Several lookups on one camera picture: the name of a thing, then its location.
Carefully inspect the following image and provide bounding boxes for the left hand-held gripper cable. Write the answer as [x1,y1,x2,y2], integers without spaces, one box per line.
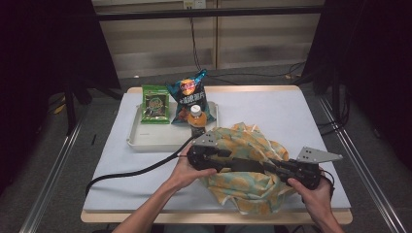
[85,135,198,197]

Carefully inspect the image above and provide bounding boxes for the black curtain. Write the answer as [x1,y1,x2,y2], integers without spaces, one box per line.
[0,0,121,195]
[302,0,412,169]

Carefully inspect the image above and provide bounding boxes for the white wall socket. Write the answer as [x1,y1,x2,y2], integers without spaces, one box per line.
[183,0,207,10]

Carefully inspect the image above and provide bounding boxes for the person's grey trousers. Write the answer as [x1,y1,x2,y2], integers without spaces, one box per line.
[164,225,283,233]

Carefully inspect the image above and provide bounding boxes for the orange print cloth bag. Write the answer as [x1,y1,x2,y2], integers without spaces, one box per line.
[199,121,300,216]

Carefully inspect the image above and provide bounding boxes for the person's right hand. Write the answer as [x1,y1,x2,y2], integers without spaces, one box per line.
[288,178,334,221]

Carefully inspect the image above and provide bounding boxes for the black floor cables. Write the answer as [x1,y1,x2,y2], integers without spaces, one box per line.
[316,90,352,136]

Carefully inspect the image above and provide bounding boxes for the orange drink bottle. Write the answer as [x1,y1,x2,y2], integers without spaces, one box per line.
[187,104,208,139]

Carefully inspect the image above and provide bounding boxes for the green snack packet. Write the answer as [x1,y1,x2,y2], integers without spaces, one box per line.
[140,84,172,125]

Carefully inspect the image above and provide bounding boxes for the black metal stand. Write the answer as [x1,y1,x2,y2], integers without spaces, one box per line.
[63,82,124,135]

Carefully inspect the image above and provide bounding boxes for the person's left hand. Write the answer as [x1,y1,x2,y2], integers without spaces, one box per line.
[168,147,218,192]

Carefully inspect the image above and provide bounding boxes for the black crossbar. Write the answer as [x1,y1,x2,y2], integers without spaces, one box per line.
[96,5,325,22]

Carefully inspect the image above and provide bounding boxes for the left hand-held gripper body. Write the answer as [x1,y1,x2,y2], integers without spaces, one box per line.
[187,130,219,171]

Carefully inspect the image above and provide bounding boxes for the white plastic tray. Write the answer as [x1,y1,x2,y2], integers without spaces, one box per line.
[125,101,220,153]

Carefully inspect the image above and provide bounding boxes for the aluminium floor rail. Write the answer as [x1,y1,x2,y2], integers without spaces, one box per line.
[319,96,407,233]
[18,120,82,233]

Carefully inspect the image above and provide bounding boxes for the blue chip bag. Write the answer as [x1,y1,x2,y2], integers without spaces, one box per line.
[165,68,218,125]

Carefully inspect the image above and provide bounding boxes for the black wall cable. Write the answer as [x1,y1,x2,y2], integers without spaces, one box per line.
[189,17,307,85]

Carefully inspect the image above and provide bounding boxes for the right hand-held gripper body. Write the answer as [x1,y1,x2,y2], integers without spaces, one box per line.
[278,146,344,191]

